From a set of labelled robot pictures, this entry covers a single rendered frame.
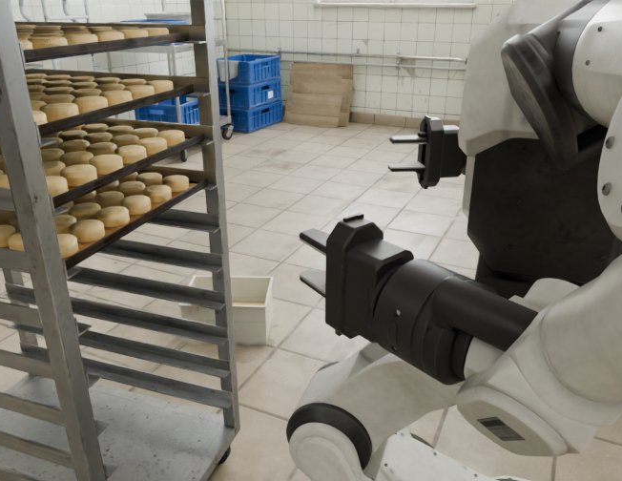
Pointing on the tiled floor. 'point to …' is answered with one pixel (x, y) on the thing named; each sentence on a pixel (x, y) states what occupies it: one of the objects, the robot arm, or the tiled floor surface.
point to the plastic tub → (248, 335)
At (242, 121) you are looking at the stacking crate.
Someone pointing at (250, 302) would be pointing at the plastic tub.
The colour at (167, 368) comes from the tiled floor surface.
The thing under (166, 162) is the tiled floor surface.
